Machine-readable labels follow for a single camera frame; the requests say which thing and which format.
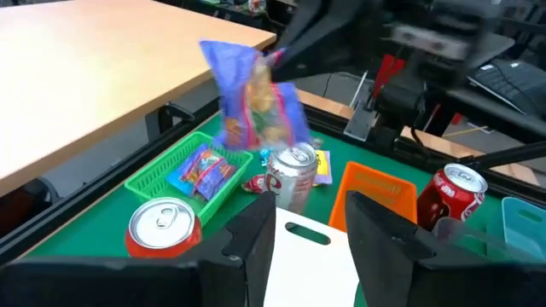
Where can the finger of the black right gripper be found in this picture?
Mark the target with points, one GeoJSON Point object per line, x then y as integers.
{"type": "Point", "coordinates": [307, 34]}
{"type": "Point", "coordinates": [354, 42]}

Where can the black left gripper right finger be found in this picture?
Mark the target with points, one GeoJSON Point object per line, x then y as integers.
{"type": "Point", "coordinates": [375, 256]}

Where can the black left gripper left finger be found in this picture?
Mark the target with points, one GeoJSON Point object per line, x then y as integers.
{"type": "Point", "coordinates": [251, 256]}

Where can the red strawberry candy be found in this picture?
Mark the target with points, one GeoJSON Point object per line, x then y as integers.
{"type": "Point", "coordinates": [255, 184]}

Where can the blue Haribo candy pack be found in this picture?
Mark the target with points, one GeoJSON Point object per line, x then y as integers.
{"type": "Point", "coordinates": [183, 175]}
{"type": "Point", "coordinates": [251, 98]}
{"type": "Point", "coordinates": [217, 179]}

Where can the blue lollipop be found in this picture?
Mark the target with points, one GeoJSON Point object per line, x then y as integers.
{"type": "Point", "coordinates": [264, 157]}

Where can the yellow Sour Patch pack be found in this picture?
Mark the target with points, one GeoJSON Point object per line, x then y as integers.
{"type": "Point", "coordinates": [323, 168]}

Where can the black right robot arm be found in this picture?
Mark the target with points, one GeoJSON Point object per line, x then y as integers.
{"type": "Point", "coordinates": [396, 106]}

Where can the white plastic bin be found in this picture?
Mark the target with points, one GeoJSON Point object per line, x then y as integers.
{"type": "Point", "coordinates": [307, 268]}

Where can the black keyboard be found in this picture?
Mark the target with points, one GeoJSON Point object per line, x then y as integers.
{"type": "Point", "coordinates": [512, 81]}

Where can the wooden side plank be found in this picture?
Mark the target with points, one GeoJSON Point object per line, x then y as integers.
{"type": "Point", "coordinates": [443, 147]}

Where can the orange plastic basket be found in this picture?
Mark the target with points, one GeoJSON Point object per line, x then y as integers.
{"type": "Point", "coordinates": [371, 179]}

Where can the silver diet soda can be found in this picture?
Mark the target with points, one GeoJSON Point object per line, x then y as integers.
{"type": "Point", "coordinates": [290, 179]}

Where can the red Coca-Cola can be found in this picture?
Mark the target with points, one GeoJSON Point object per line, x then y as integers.
{"type": "Point", "coordinates": [448, 196]}

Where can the orange Fanta can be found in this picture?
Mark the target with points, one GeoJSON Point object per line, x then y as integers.
{"type": "Point", "coordinates": [162, 221]}

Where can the black rig strut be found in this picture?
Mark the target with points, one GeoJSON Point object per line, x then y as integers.
{"type": "Point", "coordinates": [503, 157]}

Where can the green plastic basket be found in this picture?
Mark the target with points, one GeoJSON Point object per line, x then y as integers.
{"type": "Point", "coordinates": [149, 183]}

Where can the teal plastic bin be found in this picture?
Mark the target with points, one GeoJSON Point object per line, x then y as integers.
{"type": "Point", "coordinates": [524, 230]}

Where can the black desk leg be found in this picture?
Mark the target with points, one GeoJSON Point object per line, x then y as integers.
{"type": "Point", "coordinates": [153, 123]}

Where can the light wooden desk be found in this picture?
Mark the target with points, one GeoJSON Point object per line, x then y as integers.
{"type": "Point", "coordinates": [106, 64]}

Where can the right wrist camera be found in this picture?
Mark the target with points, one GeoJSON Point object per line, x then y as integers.
{"type": "Point", "coordinates": [431, 40]}

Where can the metal bracket plate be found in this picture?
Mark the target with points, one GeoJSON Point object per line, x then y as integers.
{"type": "Point", "coordinates": [360, 123]}

